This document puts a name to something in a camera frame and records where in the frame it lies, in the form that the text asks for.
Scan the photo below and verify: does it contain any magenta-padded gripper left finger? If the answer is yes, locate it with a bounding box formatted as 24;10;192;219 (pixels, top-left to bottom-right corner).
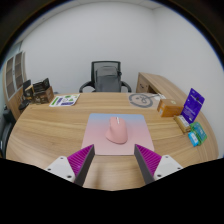
44;143;97;187

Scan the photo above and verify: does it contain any grey backpack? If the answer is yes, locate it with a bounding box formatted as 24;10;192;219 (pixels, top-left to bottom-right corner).
94;65;123;93

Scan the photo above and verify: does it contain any pink computer mouse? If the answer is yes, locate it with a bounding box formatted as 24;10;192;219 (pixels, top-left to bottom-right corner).
105;116;129;145

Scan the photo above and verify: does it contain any yellowish small box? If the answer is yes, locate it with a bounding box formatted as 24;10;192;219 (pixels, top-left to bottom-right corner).
173;114;192;135

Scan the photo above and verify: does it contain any green small box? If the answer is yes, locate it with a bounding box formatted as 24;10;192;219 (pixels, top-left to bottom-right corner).
189;121;208;145

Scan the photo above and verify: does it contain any orange cardboard box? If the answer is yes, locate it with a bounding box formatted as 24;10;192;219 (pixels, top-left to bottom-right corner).
156;98;185;118

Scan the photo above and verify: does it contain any small black chair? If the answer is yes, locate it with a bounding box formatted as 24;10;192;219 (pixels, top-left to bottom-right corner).
18;79;33;111

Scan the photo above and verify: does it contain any purple upright card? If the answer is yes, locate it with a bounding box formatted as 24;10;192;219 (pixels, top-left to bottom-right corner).
180;87;206;125

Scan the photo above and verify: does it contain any black mesh office chair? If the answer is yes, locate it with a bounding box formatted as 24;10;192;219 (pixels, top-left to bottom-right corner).
78;60;133;94

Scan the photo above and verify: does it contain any wooden side desk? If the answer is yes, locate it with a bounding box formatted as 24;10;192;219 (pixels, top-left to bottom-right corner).
135;72;188;104

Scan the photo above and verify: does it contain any small brown cardboard box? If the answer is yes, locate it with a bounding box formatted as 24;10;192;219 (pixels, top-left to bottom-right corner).
24;84;36;101

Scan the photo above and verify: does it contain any blue small box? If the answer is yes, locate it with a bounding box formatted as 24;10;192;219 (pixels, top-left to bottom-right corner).
187;131;200;148

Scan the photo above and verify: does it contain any black device on box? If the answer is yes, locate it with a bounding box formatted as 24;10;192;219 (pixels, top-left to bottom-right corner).
32;77;51;94

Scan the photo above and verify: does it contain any large brown cardboard box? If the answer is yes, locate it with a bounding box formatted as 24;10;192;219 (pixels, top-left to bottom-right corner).
33;87;55;104

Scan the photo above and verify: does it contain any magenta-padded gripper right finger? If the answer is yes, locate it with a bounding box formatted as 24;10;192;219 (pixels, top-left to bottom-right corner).
133;143;184;185

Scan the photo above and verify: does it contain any white printed paper sheet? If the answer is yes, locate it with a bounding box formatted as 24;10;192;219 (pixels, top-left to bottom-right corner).
48;93;81;108

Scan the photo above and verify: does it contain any black leather armchair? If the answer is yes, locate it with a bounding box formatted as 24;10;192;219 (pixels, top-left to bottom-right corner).
0;106;16;158

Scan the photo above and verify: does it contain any wooden shelf unit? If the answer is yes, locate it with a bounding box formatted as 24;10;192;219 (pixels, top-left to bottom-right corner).
2;50;28;119

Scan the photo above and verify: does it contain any pink and blue mouse pad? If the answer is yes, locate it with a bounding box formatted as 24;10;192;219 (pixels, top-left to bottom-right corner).
81;112;156;157

